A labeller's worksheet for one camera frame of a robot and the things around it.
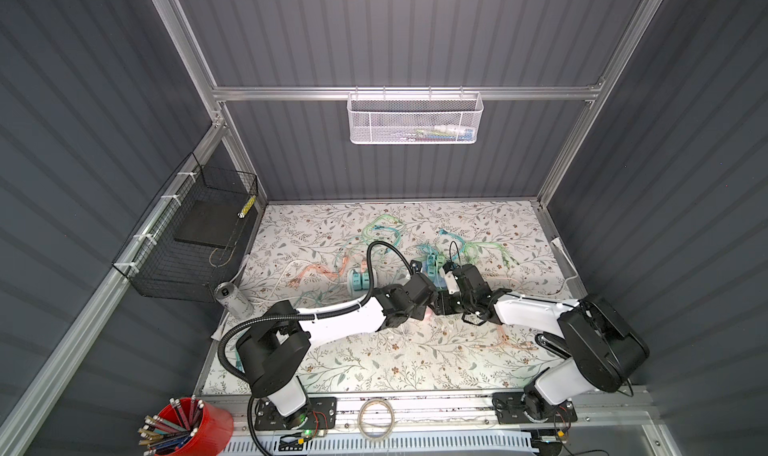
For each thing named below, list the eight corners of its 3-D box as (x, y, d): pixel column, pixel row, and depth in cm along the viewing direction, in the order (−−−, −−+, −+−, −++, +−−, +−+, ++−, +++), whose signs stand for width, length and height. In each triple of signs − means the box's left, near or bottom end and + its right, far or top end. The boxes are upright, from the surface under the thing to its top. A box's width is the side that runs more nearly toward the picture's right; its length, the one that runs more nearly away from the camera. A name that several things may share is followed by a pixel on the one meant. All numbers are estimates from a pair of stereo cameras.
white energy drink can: (233, 321, 91) (210, 298, 80) (239, 306, 95) (217, 282, 83) (252, 321, 91) (231, 298, 80) (257, 306, 95) (238, 282, 83)
